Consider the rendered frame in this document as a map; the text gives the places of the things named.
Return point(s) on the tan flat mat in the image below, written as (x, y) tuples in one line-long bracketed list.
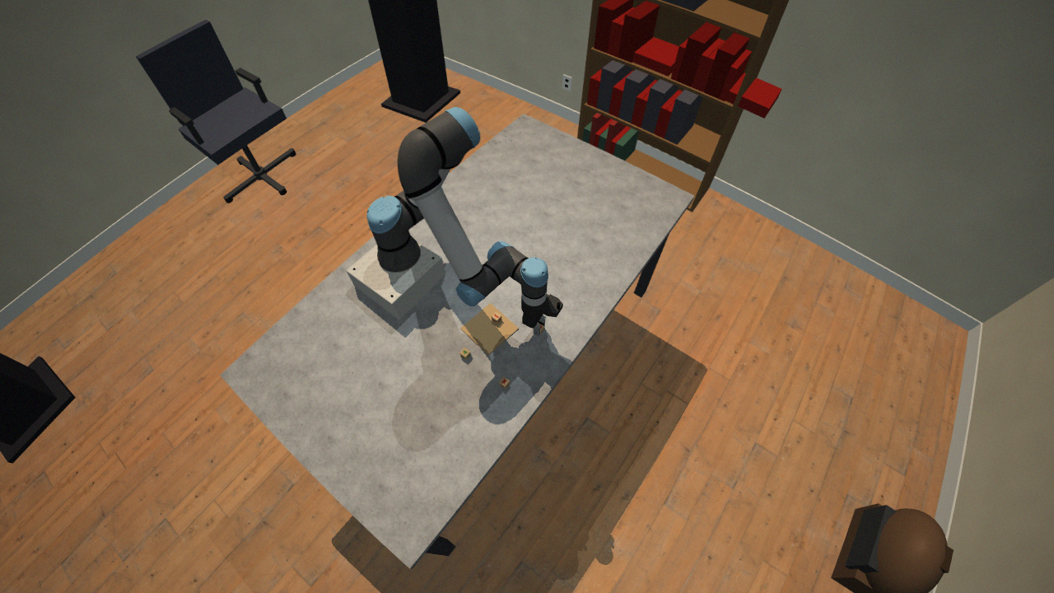
[(487, 334)]

